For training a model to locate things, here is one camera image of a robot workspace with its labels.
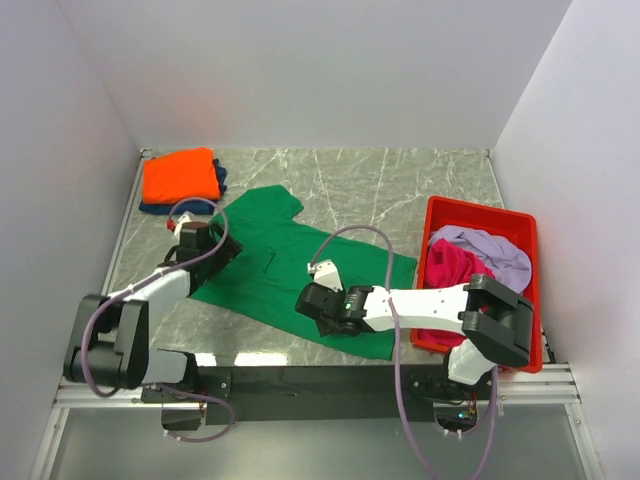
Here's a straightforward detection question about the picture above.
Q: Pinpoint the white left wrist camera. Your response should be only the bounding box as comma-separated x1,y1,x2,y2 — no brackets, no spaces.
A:
166,211,196,239

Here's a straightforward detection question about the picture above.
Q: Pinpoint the folded orange t shirt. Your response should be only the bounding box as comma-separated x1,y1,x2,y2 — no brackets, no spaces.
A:
142,147,222,205

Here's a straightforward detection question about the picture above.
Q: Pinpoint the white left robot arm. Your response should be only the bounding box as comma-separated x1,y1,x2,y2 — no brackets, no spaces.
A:
63,221,243,402

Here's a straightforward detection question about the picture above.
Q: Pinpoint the green t shirt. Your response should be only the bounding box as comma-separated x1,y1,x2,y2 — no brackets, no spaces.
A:
192,185,417,360

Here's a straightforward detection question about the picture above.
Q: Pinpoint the magenta t shirt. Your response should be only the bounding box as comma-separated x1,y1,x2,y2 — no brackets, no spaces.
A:
411,239,495,354

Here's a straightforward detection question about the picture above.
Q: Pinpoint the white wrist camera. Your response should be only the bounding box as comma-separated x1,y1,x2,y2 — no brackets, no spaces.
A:
307,260,344,292
166,211,196,239

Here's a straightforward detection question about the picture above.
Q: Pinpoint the folded navy blue t shirt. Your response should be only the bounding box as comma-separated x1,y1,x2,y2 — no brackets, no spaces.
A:
138,158,228,216

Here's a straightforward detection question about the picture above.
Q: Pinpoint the aluminium frame rail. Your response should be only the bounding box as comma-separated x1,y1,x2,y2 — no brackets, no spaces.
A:
32,147,584,479

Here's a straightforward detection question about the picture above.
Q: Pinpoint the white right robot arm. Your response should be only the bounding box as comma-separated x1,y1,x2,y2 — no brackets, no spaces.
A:
295,274,534,399

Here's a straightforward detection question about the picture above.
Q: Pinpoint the red plastic bin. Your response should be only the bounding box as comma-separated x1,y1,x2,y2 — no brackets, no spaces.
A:
416,196,544,373

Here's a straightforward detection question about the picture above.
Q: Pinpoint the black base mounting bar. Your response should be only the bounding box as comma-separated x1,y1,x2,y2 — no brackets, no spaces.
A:
139,364,481,426

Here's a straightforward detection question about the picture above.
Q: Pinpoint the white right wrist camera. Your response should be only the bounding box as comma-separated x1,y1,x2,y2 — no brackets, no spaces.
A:
307,260,344,292

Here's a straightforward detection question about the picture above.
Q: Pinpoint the lavender t shirt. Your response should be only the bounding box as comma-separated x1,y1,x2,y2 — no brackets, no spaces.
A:
428,225,532,293

